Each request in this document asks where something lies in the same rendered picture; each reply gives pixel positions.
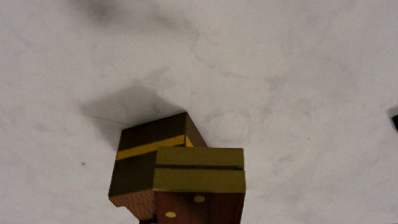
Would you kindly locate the dark brown block with yellow stripe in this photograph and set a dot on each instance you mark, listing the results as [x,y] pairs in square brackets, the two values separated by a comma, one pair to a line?
[133,172]

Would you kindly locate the black sliding bevel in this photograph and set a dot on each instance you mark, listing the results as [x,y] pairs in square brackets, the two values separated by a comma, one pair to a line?
[395,120]

